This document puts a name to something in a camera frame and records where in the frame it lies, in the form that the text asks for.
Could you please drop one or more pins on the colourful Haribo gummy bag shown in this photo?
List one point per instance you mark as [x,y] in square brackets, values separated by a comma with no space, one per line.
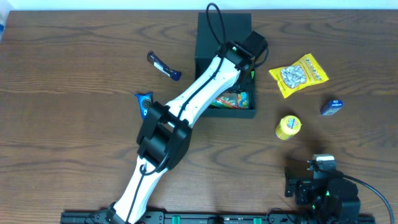
[239,101]

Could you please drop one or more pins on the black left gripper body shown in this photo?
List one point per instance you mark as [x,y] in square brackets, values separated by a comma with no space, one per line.
[252,73]

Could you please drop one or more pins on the dark blue chocolate bar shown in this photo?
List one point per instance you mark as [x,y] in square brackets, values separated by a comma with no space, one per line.
[160,65]

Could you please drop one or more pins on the small blue box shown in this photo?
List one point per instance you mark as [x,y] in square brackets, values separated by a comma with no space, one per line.
[331,107]

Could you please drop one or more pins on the yellow sunflower seed bag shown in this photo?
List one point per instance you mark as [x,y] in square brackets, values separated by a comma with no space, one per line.
[305,72]

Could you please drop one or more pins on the yellow round jar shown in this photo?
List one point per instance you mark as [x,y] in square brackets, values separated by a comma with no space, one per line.
[288,127]

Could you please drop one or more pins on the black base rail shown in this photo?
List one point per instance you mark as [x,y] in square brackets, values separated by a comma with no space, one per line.
[188,218]

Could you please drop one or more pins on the blue Oreo cookie pack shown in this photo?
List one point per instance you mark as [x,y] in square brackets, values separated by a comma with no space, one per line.
[145,102]

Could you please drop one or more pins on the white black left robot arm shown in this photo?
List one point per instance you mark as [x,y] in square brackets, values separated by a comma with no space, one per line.
[166,132]

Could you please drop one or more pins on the black open gift box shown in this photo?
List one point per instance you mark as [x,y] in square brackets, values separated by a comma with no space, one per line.
[236,26]

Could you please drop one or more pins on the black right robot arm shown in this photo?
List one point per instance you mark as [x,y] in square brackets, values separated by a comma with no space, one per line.
[332,198]

